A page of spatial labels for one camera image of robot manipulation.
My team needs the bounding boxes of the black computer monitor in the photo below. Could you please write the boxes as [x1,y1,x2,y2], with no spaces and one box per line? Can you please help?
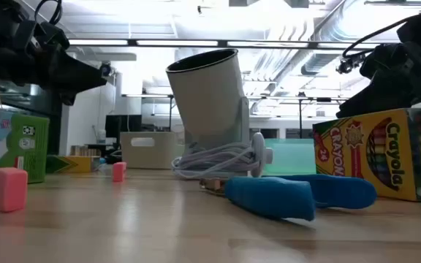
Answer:
[105,114,143,139]

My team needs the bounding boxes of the black ceiling camera cluster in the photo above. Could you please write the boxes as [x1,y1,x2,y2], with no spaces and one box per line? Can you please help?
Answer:
[336,57,360,75]

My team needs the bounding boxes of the silver ceiling air duct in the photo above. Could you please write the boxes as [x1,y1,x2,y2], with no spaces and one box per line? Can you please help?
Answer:
[300,21,346,76]

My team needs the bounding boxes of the blue-handled pliers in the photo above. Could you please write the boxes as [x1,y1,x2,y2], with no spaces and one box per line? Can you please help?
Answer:
[200,174,379,222]

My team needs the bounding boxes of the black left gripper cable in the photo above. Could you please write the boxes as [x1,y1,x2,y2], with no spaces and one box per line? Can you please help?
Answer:
[34,0,64,26]

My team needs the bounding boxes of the white coiled lamp cable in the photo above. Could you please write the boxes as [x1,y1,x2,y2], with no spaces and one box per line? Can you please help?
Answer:
[171,142,261,180]

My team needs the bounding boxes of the long linear ceiling light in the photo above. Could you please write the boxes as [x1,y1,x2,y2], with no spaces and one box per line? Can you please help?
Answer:
[67,37,383,51]

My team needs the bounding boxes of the teal translucent plastic bin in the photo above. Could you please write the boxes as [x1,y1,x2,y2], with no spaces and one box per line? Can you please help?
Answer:
[263,137,318,176]

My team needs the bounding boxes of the yellow snack packet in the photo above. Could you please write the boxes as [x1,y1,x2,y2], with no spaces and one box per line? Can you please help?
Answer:
[0,106,50,189]

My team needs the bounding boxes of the salmon pink eraser block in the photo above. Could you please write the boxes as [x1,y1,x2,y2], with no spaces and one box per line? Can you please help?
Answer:
[112,161,127,183]
[0,167,29,213]

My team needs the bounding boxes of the wooden block set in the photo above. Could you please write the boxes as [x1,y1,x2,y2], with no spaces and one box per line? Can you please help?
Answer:
[70,145,101,157]

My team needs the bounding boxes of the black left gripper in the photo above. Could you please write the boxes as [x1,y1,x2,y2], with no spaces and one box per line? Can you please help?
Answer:
[0,20,108,107]

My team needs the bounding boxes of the grey plastic bin with handle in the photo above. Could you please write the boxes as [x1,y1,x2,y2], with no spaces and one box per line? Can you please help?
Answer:
[120,131,186,170]

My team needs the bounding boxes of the white spotlight lamp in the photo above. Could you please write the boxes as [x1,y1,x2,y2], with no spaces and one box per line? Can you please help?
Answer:
[165,48,274,180]

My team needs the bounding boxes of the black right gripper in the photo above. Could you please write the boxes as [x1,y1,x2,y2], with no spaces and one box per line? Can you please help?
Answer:
[335,41,421,119]

